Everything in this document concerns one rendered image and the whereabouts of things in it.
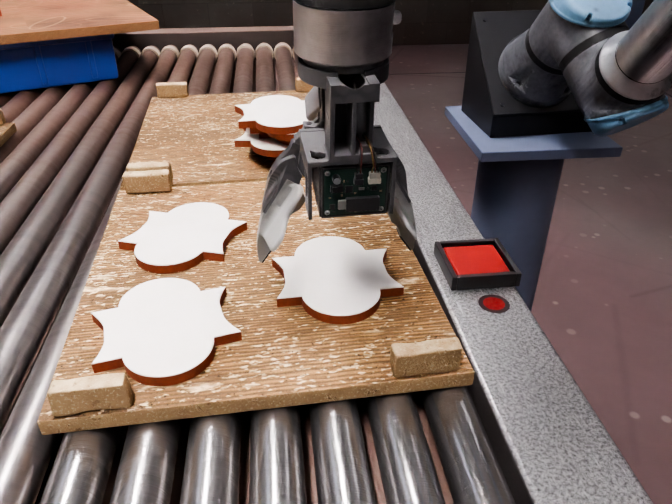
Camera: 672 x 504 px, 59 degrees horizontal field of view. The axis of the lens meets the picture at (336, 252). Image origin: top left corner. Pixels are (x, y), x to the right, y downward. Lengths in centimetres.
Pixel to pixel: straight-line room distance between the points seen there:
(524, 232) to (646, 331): 105
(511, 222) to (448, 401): 81
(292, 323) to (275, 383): 8
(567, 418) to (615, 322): 175
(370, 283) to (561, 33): 63
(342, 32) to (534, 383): 33
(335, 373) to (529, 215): 84
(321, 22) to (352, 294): 26
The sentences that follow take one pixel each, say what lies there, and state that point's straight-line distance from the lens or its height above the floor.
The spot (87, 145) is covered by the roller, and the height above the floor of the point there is 92.
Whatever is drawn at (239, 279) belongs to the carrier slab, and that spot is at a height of 94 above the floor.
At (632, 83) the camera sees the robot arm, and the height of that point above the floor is 104.
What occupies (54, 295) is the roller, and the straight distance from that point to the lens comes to 70.
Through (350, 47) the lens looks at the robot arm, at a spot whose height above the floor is 119.
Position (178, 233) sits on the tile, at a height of 95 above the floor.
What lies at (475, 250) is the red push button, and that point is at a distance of 69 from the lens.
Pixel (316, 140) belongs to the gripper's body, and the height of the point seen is 111.
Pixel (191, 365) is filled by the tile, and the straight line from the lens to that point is 51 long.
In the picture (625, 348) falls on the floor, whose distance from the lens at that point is 217.
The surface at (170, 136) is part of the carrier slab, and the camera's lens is 102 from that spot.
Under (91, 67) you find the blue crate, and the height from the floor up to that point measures 95.
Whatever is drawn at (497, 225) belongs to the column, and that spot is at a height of 67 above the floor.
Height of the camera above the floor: 128
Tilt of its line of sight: 32 degrees down
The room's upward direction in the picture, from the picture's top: straight up
